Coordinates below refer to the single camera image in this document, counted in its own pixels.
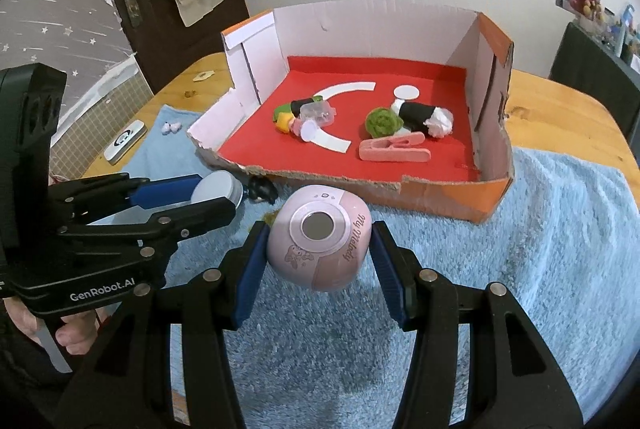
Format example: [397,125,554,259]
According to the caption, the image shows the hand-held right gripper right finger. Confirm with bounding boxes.
[369,220,586,429]

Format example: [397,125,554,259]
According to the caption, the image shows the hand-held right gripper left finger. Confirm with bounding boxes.
[55,220,273,429]

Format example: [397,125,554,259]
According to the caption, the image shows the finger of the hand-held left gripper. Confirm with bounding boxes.
[57,196,237,260]
[49,173,203,224]

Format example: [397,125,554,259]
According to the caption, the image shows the white round tin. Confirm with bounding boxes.
[190,170,244,210]

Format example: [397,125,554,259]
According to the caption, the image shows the pink round toy camera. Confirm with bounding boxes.
[266,185,373,293]

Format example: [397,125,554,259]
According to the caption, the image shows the pink clothes clip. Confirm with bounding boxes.
[358,131,432,164]

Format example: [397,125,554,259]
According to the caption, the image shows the yellow pink small toy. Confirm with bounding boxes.
[276,111,303,136]

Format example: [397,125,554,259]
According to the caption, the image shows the orange cardboard box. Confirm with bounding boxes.
[187,0,516,225]

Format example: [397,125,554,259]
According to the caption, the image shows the clear plastic bottle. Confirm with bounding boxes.
[299,101,337,142]

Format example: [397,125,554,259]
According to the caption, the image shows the person's left hand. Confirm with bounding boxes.
[7,300,102,357]

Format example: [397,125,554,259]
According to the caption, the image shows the white oval device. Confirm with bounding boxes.
[103,120,147,161]

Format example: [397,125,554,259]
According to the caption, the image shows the small black figurine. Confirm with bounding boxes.
[247,175,279,203]

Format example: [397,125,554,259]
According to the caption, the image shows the light blue towel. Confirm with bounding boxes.
[85,104,640,429]

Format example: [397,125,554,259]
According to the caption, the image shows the black green roll toy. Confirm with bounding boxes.
[273,95,326,122]

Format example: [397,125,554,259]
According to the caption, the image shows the black white roll toy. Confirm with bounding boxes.
[391,99,455,140]

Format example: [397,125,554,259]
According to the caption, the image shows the dark cloth side table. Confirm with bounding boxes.
[549,23,640,110]

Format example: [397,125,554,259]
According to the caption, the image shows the row of shelf trinkets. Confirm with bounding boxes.
[600,1,640,74]

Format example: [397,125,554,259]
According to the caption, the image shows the metal door handle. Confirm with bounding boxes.
[119,0,150,28]

